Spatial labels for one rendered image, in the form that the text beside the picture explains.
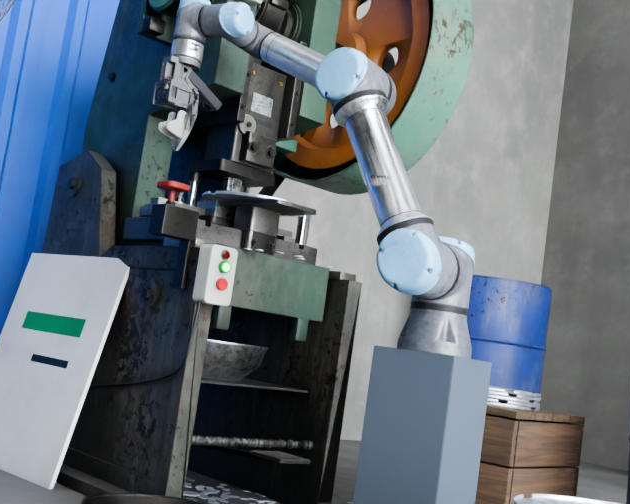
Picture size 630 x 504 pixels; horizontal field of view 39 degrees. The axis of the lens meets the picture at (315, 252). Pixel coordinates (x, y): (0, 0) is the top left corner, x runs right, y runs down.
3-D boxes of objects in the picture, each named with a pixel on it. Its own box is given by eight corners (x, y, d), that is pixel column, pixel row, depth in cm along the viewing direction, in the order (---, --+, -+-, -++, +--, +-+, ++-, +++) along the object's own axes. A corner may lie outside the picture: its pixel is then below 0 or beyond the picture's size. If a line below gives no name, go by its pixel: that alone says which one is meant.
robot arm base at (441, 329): (483, 361, 181) (488, 313, 182) (450, 355, 169) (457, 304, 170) (418, 352, 190) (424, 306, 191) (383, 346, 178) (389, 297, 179)
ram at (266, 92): (283, 172, 243) (298, 69, 246) (240, 159, 233) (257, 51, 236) (244, 175, 256) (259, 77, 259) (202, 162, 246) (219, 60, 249)
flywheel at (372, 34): (293, 49, 325) (327, 222, 294) (250, 31, 311) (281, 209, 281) (441, -78, 280) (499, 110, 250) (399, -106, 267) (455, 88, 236)
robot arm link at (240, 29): (265, 14, 208) (228, 17, 214) (238, -5, 199) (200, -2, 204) (260, 46, 208) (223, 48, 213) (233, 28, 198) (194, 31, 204)
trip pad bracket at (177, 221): (188, 289, 207) (201, 207, 209) (153, 283, 200) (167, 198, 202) (174, 288, 211) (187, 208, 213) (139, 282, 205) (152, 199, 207)
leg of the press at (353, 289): (351, 516, 236) (395, 186, 245) (320, 517, 228) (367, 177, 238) (163, 452, 304) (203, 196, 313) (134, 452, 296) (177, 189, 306)
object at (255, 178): (275, 194, 248) (277, 175, 248) (218, 178, 234) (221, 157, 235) (240, 196, 260) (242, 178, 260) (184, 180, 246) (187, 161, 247)
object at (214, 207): (257, 227, 247) (259, 211, 247) (214, 217, 237) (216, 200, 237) (237, 228, 254) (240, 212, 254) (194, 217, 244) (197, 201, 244)
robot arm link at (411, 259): (469, 286, 172) (382, 56, 190) (440, 275, 159) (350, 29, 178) (416, 310, 177) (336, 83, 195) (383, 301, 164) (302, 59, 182)
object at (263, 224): (311, 259, 227) (318, 208, 229) (270, 249, 218) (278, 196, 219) (251, 257, 246) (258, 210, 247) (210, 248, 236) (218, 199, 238)
